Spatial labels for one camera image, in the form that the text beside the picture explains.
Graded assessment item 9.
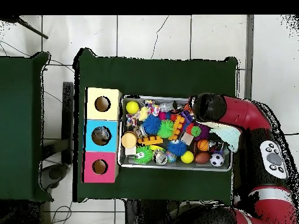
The clear plastic bottle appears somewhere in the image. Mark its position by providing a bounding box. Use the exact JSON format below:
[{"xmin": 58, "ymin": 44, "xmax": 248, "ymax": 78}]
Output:
[{"xmin": 91, "ymin": 126, "xmax": 112, "ymax": 144}]

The cream waffle cloth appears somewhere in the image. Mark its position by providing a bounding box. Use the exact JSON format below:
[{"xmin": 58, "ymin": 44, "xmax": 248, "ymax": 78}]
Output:
[{"xmin": 198, "ymin": 121, "xmax": 234, "ymax": 131}]

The light blue waffle cloth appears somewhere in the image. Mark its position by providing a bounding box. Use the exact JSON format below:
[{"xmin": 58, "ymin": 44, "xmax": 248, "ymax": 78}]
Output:
[{"xmin": 210, "ymin": 127, "xmax": 241, "ymax": 152}]

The wooden box with three holes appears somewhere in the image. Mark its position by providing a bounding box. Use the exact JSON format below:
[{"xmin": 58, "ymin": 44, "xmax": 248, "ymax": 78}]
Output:
[{"xmin": 81, "ymin": 87, "xmax": 123, "ymax": 184}]

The plain blue spiky ball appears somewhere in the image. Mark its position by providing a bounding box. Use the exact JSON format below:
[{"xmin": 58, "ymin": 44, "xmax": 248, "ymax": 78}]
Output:
[{"xmin": 142, "ymin": 114, "xmax": 162, "ymax": 135}]

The plain green spiky ball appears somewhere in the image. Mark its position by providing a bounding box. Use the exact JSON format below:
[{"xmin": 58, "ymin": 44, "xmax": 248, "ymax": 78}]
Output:
[{"xmin": 157, "ymin": 119, "xmax": 175, "ymax": 139}]

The large yellow ball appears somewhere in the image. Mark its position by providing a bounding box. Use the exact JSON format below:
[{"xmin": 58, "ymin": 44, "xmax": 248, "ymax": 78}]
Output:
[{"xmin": 126, "ymin": 100, "xmax": 140, "ymax": 115}]

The toy burger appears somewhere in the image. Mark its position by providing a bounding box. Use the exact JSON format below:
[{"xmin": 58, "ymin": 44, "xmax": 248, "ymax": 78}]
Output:
[{"xmin": 120, "ymin": 131, "xmax": 138, "ymax": 149}]

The green spiky ball with eyes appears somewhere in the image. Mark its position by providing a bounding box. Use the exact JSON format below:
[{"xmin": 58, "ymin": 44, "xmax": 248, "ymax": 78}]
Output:
[{"xmin": 134, "ymin": 145, "xmax": 154, "ymax": 164}]

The blue spiky ball with eyes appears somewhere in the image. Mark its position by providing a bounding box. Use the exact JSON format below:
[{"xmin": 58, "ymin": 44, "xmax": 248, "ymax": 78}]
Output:
[{"xmin": 167, "ymin": 139, "xmax": 187, "ymax": 157}]

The dark green table cloth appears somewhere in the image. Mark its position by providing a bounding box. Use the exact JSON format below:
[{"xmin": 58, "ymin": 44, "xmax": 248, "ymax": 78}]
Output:
[{"xmin": 73, "ymin": 47, "xmax": 239, "ymax": 204}]

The small orange basketball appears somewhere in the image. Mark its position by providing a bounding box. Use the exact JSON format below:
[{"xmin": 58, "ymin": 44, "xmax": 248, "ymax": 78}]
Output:
[{"xmin": 197, "ymin": 139, "xmax": 210, "ymax": 152}]

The small soccer ball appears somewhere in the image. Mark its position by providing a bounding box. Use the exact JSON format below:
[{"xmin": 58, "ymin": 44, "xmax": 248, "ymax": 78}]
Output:
[{"xmin": 209, "ymin": 153, "xmax": 224, "ymax": 167}]

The neighbouring green covered table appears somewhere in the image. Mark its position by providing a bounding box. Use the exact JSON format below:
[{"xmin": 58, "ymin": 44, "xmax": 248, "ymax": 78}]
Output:
[{"xmin": 0, "ymin": 51, "xmax": 53, "ymax": 202}]

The black tripod leg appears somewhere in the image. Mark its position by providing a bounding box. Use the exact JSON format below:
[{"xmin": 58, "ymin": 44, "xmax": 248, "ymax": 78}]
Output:
[{"xmin": 0, "ymin": 15, "xmax": 49, "ymax": 40}]

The shallow wire mesh bin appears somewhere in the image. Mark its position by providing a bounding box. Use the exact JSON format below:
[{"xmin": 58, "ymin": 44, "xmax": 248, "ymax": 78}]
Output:
[{"xmin": 117, "ymin": 94, "xmax": 233, "ymax": 172}]

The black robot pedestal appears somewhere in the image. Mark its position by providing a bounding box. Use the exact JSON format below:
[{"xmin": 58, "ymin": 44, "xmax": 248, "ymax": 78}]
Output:
[{"xmin": 124, "ymin": 199, "xmax": 180, "ymax": 224}]

